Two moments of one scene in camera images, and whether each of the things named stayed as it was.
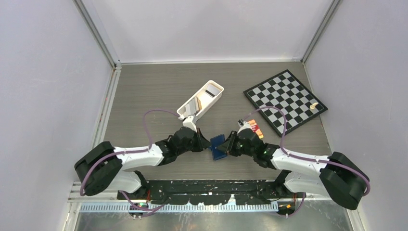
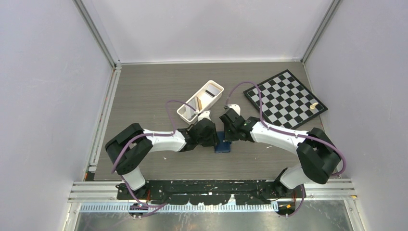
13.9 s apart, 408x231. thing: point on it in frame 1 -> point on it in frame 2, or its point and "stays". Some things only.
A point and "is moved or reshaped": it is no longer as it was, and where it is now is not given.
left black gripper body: x=195 y=145 -> x=210 y=140
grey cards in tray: x=194 y=106 stays
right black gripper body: x=240 y=148 -> x=229 y=134
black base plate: x=249 y=192 stays
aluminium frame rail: x=109 y=196 stays
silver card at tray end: x=212 y=90 stays
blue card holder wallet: x=215 y=141 is moved or reshaped
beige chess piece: x=312 y=106 stays
